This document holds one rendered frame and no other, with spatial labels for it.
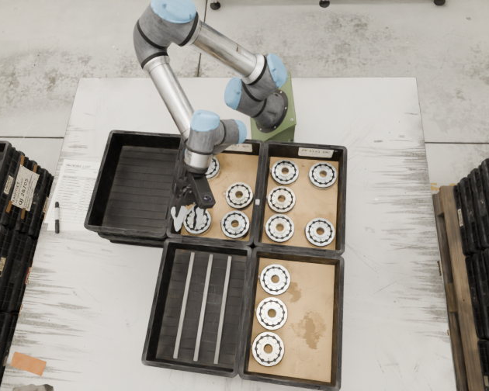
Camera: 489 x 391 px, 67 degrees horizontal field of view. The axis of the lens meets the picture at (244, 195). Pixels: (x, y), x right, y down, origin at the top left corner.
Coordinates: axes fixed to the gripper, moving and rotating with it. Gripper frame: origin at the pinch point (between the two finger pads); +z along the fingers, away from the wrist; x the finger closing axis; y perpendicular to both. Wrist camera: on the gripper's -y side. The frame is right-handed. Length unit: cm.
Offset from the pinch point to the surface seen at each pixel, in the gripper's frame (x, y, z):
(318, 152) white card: -51, 4, -25
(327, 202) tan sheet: -53, -7, -9
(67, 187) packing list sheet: 18, 73, 20
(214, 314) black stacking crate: -12.3, -8.7, 30.4
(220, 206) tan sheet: -22.5, 16.4, 2.9
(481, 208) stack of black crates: -142, -25, -11
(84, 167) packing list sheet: 11, 75, 12
